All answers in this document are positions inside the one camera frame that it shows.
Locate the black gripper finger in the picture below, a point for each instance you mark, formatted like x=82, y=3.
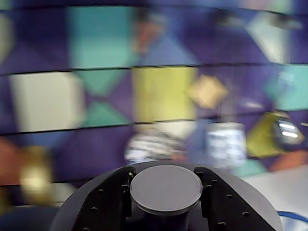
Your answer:
x=223, y=209
x=108, y=207

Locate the gray pot lid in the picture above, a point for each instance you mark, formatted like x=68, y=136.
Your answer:
x=166, y=186

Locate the blue toy kitchen unit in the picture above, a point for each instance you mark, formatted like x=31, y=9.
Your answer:
x=276, y=187

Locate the colourful tile backsplash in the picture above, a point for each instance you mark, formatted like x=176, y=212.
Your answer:
x=101, y=36

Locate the metal slotted spatula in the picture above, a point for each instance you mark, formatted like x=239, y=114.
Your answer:
x=226, y=144

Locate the gold faucet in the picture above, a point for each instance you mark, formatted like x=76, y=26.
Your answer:
x=33, y=175

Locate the metal ladle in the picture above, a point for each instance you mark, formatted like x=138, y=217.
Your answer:
x=286, y=130

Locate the metal skimmer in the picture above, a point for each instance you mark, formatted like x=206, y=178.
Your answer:
x=154, y=146

